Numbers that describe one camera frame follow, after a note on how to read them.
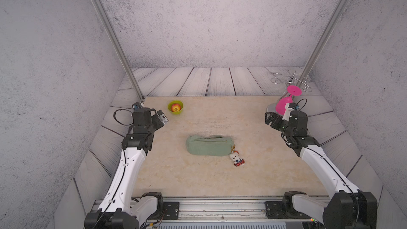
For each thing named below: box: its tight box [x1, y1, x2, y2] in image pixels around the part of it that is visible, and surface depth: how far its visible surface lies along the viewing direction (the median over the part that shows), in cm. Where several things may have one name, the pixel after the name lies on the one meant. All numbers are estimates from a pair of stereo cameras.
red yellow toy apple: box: [171, 103, 182, 112], surface depth 110 cm
